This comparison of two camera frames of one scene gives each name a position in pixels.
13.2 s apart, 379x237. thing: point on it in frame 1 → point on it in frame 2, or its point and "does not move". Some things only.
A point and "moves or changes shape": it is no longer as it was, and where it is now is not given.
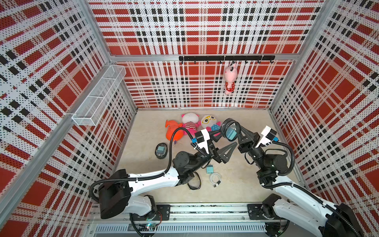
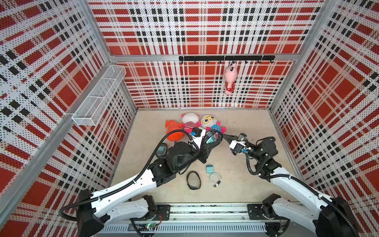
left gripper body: x=212 y=151 → x=203 y=153
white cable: x=215 y=184 does not move
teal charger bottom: x=209 y=169 does not move
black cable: x=223 y=127 moves or changes shape
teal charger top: x=161 y=150 does not move
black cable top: x=161 y=144 does not move
